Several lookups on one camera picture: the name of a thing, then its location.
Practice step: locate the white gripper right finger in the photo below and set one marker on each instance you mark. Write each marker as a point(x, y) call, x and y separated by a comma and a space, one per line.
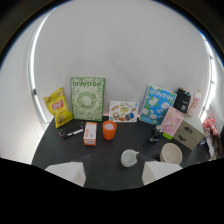
point(156, 170)

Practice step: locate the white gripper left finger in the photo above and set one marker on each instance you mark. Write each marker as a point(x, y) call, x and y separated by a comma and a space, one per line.
point(70, 171)

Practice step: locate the orange LED bulb box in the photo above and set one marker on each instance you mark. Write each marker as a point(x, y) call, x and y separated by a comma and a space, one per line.
point(90, 133)

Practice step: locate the beige cardboard box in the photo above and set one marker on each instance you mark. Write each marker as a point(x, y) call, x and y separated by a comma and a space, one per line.
point(188, 134)

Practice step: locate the pink and green box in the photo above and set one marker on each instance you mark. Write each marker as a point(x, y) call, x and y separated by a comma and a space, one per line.
point(173, 122)

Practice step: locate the blue onlytree box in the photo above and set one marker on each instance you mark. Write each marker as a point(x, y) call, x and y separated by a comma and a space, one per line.
point(157, 104)

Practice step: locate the green onlytree box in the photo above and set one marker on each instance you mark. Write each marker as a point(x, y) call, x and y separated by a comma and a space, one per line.
point(87, 98)

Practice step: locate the white ceramic bowl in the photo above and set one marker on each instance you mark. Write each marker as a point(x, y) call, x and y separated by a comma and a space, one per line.
point(170, 153)

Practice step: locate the white ceramic mug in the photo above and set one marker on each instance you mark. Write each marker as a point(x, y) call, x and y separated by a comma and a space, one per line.
point(128, 158)

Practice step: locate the dark metal can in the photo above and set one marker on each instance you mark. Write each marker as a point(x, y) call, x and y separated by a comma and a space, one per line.
point(155, 134)

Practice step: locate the orange plastic cup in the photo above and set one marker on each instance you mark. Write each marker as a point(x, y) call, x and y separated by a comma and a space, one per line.
point(109, 130)

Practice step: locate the yellow chips bag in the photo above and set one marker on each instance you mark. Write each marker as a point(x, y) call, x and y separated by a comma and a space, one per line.
point(59, 107)

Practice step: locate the white snack picture card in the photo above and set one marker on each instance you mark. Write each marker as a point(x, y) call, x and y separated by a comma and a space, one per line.
point(123, 111)

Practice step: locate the red white patterned packet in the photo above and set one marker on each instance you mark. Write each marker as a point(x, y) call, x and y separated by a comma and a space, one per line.
point(210, 126)

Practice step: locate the black pouch bag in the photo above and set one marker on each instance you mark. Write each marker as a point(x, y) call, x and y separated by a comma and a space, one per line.
point(182, 100)

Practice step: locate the white pink bottle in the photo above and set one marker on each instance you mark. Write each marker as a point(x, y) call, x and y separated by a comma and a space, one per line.
point(194, 102)

